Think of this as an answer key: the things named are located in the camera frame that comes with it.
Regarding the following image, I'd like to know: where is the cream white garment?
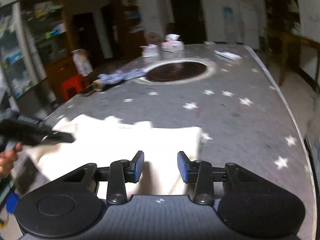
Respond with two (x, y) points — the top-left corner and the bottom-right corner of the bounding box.
(12, 114), (202, 196)

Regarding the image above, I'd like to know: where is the pink tissue box with tissue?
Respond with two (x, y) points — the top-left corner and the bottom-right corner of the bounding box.
(161, 34), (184, 53)

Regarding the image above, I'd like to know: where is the black smartphone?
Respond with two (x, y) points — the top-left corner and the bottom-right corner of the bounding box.
(80, 85), (95, 97)

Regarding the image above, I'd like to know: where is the dark wooden display cabinet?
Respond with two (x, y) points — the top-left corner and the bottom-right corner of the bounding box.
(20, 0), (146, 82)

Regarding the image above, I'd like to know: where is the white paper bag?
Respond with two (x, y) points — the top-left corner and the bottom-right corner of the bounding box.
(72, 49), (93, 77)

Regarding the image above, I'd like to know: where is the water dispenser with blue bottle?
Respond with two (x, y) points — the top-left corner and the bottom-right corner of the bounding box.
(222, 7), (236, 44)

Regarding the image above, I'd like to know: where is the round black induction cooker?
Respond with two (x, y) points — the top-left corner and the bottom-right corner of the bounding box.
(145, 62), (207, 82)

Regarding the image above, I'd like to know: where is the white refrigerator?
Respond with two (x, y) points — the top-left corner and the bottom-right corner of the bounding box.
(239, 2), (260, 50)

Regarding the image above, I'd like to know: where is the red plastic stool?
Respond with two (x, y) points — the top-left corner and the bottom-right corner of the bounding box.
(61, 74), (88, 102)

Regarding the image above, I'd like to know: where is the white remote control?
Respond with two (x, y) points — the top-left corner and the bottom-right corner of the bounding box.
(214, 50), (242, 61)

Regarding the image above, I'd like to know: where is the person's left hand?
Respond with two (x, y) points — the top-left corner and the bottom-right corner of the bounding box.
(0, 142), (22, 179)

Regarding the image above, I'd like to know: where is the white pink tissue box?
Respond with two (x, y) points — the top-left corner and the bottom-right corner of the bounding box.
(140, 44), (159, 58)

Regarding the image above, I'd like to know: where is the blue knitted glove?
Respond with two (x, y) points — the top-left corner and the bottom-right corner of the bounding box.
(92, 68), (146, 92)

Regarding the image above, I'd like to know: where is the grey star pattern tablecloth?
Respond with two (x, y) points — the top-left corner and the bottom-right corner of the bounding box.
(47, 44), (317, 239)

